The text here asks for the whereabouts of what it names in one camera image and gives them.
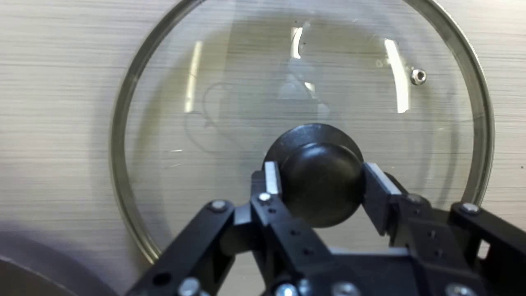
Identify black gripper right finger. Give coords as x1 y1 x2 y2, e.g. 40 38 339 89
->
361 161 526 296

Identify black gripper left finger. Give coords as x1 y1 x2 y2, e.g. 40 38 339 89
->
126 158 333 296

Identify glass lid with black knob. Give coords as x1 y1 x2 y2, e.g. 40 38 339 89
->
111 0 497 267

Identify black cooking pot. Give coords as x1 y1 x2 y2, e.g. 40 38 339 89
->
0 232 121 296

